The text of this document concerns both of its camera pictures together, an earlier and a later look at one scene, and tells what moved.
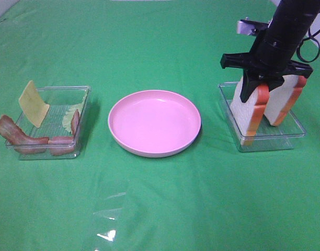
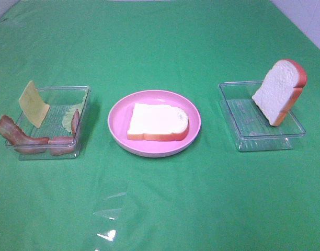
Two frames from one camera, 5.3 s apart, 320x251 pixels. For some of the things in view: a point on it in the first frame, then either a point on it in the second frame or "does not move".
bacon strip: (65, 145) does not move
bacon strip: (21, 142) does not move
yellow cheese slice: (33, 104) does not move
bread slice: (248, 115) -> (158, 122)
